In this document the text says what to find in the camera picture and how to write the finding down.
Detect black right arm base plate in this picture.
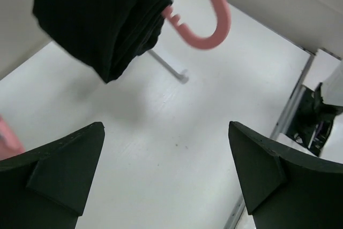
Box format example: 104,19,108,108
286,88,329,157

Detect aluminium table edge rail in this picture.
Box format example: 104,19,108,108
224,51,314,228

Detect black trousers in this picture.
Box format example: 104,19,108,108
33,0,172,83

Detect grey right rack pole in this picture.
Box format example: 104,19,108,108
148,48,189,84

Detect pink hanger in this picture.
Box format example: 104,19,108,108
162,0,232,50
1,117,25,160

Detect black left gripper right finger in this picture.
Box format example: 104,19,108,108
228,121,342,229

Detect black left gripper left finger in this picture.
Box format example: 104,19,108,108
1,122,105,229

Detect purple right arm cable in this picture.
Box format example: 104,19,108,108
315,121,326,141

